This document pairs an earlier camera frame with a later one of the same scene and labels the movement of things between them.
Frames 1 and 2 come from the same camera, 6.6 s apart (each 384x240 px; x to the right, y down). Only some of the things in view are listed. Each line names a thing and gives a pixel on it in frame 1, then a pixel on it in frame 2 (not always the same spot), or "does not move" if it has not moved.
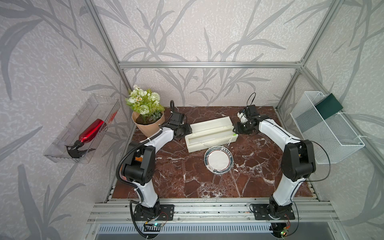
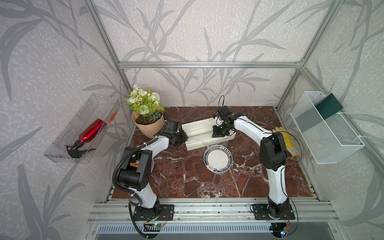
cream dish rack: (209, 133) does not move
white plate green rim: (218, 160) does not move
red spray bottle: (90, 133) does not move
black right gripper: (237, 129) → (215, 133)
